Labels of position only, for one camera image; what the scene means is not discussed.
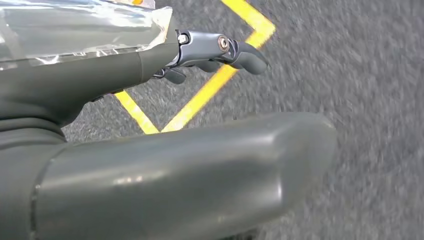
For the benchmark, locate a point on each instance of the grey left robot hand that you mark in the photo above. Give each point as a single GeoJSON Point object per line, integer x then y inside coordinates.
{"type": "Point", "coordinates": [165, 182]}

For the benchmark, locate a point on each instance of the yellow floor tape square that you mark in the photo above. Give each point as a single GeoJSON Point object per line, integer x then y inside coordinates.
{"type": "Point", "coordinates": [198, 99]}

